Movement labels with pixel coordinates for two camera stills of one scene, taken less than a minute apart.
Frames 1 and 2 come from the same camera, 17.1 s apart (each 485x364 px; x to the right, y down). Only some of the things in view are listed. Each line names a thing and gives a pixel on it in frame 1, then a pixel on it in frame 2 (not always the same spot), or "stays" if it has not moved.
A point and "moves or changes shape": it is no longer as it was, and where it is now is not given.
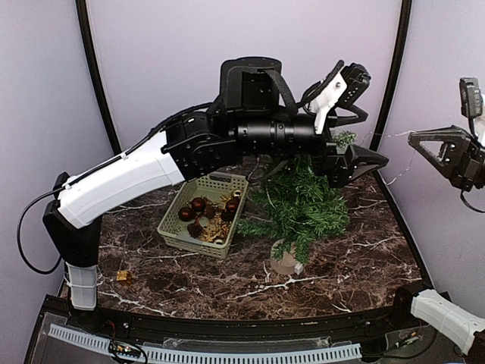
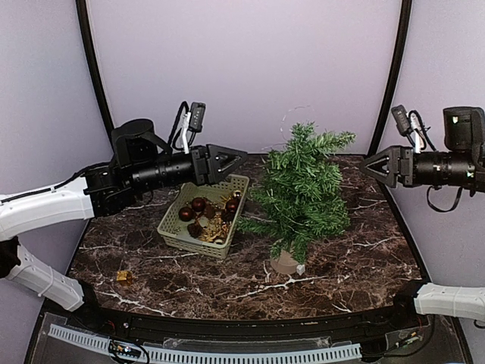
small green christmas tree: [296, 203] stays
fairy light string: [398, 134] moves or changes shape
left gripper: [347, 170] -> [206, 168]
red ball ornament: [186, 214] stays
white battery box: [298, 268] stays
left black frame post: [83, 14] stays
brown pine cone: [195, 229] stays
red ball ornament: [232, 206] stays
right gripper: [464, 158] -> [393, 167]
